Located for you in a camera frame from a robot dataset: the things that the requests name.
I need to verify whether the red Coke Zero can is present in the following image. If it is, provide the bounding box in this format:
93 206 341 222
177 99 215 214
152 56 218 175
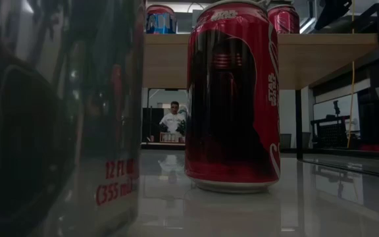
267 4 301 35

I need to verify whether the wooden shelf with black frame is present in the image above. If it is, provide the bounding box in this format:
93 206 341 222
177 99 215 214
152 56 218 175
142 0 379 178

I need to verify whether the orange rack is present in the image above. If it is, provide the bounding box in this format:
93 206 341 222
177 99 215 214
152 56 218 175
159 132 183 144

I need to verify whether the person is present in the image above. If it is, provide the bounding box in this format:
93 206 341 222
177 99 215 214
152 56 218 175
159 101 187 134

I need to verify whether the red Fanta can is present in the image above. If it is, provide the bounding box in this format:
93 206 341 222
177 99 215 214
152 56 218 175
145 4 178 35

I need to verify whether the red Star Wars Coke can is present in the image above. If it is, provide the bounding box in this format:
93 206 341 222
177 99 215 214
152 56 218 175
184 0 282 194

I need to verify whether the red object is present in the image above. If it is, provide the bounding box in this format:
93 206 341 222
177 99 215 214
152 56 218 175
359 143 379 153

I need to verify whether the black pegboard cart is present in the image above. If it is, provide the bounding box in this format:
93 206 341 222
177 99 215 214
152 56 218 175
309 115 351 149

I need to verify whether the grey chair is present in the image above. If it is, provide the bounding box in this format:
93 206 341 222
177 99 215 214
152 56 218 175
280 133 292 151
303 131 313 149

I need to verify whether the whiteboard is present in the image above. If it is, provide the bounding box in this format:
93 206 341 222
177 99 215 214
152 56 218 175
313 93 361 132

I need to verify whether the black panel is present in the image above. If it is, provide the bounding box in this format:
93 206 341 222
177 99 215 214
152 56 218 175
142 107 164 143

